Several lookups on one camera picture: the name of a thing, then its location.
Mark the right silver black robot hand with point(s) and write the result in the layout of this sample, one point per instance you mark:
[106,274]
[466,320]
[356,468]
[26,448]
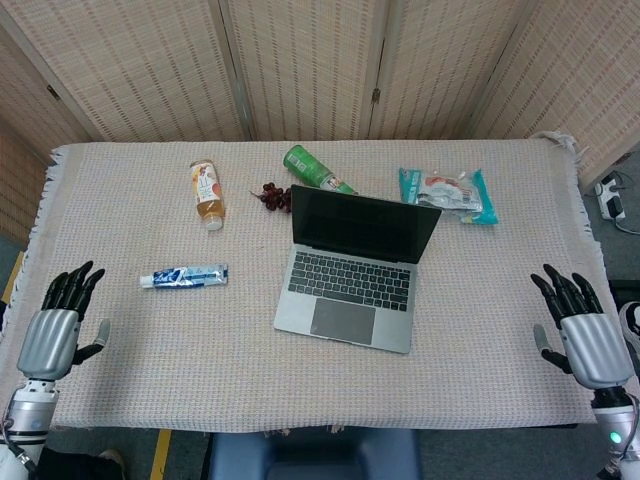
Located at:
[595,350]

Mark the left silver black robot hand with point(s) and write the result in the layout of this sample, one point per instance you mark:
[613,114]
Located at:
[50,345]

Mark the silver laptop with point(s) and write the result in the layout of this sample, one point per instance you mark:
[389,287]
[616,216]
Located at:
[350,280]

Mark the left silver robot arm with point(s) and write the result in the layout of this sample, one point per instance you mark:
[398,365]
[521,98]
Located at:
[30,415]

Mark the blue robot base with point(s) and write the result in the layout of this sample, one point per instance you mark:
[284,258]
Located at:
[315,457]

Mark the white black sneaker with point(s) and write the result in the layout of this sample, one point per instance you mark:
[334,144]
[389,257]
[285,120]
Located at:
[631,325]

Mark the beige woven tablecloth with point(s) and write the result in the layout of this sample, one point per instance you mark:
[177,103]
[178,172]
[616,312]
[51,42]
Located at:
[150,350]

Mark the blue white toothpaste tube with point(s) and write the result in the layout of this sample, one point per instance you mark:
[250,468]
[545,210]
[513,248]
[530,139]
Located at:
[185,276]

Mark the white power strip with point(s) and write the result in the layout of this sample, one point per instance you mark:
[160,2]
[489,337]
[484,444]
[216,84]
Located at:
[611,197]

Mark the teal snack bag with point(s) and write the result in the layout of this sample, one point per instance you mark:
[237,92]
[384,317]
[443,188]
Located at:
[452,192]

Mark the amber tea plastic bottle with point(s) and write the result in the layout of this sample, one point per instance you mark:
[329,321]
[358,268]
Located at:
[207,192]

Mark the brass screen hinge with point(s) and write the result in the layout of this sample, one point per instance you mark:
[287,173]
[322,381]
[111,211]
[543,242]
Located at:
[376,94]
[52,92]

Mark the dark red grape bunch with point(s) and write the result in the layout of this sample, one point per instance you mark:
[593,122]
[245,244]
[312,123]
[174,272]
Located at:
[274,197]

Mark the green chips can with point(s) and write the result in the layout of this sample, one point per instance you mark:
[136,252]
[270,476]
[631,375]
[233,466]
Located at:
[307,165]

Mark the woven folding screen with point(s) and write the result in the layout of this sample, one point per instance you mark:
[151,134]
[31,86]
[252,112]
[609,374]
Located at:
[310,70]

